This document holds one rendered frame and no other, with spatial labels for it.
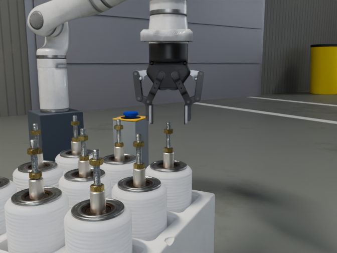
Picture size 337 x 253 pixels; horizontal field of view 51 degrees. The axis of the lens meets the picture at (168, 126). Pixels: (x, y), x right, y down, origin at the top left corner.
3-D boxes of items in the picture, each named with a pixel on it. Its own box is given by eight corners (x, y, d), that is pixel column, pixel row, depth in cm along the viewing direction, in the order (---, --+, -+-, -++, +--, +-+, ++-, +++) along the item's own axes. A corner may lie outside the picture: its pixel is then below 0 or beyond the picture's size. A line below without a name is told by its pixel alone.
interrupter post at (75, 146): (68, 155, 81) (68, 141, 80) (76, 153, 83) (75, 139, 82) (76, 156, 80) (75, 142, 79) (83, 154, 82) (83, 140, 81)
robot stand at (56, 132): (33, 195, 123) (26, 110, 118) (71, 186, 132) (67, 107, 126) (46, 208, 112) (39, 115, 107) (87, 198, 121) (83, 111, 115)
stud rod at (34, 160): (31, 187, 55) (28, 140, 54) (36, 185, 56) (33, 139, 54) (35, 188, 54) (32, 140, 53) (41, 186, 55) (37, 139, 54)
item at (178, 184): (199, 246, 75) (201, 165, 72) (172, 266, 68) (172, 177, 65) (165, 233, 81) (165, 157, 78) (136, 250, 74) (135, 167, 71)
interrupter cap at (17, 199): (68, 200, 55) (68, 196, 55) (17, 212, 50) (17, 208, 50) (53, 186, 61) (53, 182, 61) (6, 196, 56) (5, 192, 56)
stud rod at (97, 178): (102, 201, 50) (101, 149, 49) (97, 202, 50) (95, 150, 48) (98, 199, 51) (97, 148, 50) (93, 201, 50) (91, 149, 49)
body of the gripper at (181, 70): (190, 41, 70) (189, 88, 72) (148, 41, 71) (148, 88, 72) (190, 39, 63) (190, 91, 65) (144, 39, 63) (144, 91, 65)
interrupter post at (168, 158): (176, 167, 72) (176, 151, 71) (169, 170, 70) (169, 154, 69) (167, 165, 73) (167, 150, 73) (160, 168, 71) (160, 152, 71)
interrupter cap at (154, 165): (194, 166, 72) (194, 163, 72) (171, 176, 66) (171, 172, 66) (165, 160, 77) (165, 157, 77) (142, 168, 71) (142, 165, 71)
